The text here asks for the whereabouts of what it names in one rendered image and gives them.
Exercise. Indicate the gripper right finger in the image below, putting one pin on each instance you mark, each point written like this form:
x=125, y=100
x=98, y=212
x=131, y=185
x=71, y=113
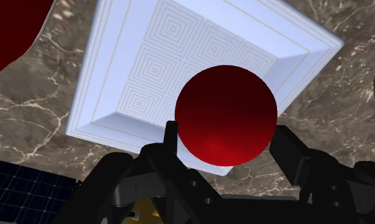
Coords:
x=317, y=173

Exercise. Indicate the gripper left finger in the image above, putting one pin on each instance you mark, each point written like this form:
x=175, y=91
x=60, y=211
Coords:
x=150, y=173

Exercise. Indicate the red ball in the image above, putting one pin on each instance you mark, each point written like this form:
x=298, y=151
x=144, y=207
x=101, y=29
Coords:
x=226, y=115

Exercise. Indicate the yellow object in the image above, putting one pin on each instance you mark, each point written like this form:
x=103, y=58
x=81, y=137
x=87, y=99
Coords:
x=145, y=214

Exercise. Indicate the white square patterned plate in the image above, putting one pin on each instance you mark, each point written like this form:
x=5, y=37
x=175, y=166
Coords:
x=162, y=77

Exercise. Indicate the dark blue grid panel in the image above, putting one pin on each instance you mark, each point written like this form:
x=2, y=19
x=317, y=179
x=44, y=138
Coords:
x=23, y=194

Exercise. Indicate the dark red round object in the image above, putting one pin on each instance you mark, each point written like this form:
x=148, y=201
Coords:
x=11, y=28

